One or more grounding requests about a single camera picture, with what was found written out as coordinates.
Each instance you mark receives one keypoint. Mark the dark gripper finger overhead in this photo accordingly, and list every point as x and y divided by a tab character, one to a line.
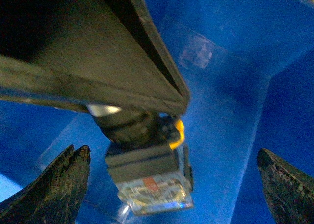
72	53

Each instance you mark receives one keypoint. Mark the yellow mushroom push button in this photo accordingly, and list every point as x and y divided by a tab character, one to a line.
147	159

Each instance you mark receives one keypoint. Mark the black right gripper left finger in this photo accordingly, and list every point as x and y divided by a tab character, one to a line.
55	196

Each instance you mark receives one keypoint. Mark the large blue target bin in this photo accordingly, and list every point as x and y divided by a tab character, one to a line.
228	53

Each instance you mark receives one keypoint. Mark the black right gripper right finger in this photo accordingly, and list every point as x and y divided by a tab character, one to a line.
288	191

